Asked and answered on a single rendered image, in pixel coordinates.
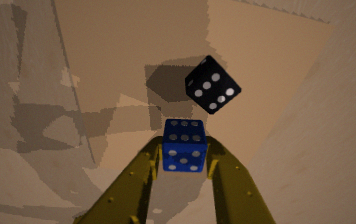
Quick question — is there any blue die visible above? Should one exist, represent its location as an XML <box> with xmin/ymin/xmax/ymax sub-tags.
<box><xmin>162</xmin><ymin>119</ymin><xmax>208</xmax><ymax>173</ymax></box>

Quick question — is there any black die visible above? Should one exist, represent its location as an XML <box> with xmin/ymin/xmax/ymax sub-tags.
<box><xmin>185</xmin><ymin>55</ymin><xmax>242</xmax><ymax>115</ymax></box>

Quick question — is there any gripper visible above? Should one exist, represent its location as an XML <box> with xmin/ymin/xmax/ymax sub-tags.
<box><xmin>77</xmin><ymin>136</ymin><xmax>276</xmax><ymax>224</ymax></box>

